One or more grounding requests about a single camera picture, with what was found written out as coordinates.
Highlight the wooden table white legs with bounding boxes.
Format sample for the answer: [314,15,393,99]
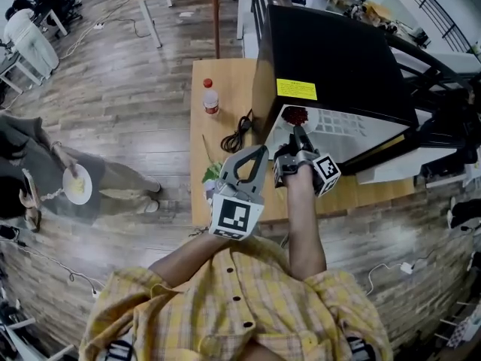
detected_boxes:
[189,57,418,228]

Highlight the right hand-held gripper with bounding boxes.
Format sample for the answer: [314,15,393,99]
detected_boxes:
[272,125,342,198]

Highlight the pile of dark red beans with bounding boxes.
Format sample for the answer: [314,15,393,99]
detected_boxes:
[280,105,310,127]

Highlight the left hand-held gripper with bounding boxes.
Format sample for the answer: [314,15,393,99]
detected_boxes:
[208,144,270,241]

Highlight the person's right forearm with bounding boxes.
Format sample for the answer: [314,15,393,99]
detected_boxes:
[281,163,328,282]

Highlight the black printed strap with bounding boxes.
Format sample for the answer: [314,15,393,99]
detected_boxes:
[345,335,377,361]
[104,338,138,361]

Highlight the white floor cable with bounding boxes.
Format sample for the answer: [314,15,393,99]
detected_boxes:
[365,262,403,297]

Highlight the brown wooden post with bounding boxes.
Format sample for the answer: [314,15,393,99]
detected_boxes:
[210,0,222,60]

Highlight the person's yellow plaid shirt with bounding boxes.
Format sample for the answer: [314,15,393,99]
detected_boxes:
[78,235,394,361]

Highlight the coiled black power cable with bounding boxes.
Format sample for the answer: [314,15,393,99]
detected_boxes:
[219,108,255,154]

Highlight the clear bottle red cap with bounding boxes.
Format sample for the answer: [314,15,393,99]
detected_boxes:
[201,77,221,117]

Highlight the person's left forearm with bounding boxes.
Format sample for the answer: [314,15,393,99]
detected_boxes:
[148,232,231,289]

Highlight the black metal railing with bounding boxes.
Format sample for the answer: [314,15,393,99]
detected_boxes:
[246,0,298,59]

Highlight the purple flower bouquet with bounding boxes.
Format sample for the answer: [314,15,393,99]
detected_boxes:
[201,133,227,205]

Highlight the plate with yellow food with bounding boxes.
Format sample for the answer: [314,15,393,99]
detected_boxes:
[62,163,93,206]

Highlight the white desk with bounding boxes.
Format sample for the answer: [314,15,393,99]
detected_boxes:
[0,49,43,94]

